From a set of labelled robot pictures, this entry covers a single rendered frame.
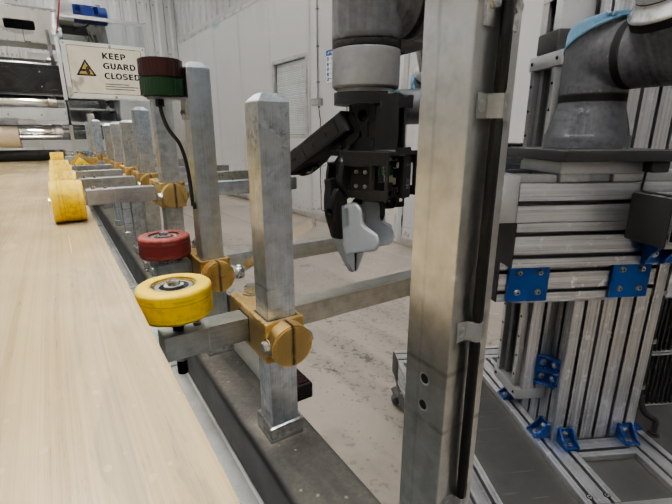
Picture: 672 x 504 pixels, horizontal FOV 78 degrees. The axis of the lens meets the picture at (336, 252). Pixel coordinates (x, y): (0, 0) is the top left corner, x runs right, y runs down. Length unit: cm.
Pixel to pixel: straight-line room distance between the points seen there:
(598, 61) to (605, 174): 20
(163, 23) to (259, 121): 966
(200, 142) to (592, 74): 69
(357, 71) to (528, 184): 48
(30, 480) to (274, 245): 29
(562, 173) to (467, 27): 67
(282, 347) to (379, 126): 26
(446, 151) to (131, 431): 24
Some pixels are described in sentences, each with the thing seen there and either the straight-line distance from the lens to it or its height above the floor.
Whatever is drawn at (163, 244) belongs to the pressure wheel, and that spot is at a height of 90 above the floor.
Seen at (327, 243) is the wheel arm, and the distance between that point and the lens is 85.
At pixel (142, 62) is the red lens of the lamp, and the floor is 116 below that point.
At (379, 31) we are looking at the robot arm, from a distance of 48.
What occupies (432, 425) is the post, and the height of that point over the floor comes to 89.
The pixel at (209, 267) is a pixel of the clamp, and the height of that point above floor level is 87.
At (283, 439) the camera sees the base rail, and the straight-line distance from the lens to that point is 57.
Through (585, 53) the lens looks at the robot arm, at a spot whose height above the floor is 121.
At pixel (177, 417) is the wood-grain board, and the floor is 90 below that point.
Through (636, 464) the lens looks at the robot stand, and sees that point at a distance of 150.
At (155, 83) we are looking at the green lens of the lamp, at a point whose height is 113.
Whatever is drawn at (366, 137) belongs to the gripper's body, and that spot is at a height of 106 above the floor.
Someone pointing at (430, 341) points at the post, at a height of 95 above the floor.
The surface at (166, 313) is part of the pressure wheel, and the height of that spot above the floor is 89.
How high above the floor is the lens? 107
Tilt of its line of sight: 16 degrees down
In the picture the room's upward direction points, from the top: straight up
